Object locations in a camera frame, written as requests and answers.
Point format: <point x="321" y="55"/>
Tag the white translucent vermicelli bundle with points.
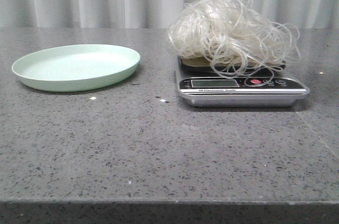
<point x="232" y="38"/>

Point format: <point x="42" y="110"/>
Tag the silver black kitchen scale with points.
<point x="199" y="86"/>

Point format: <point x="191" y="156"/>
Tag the light green round plate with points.
<point x="77" y="67"/>

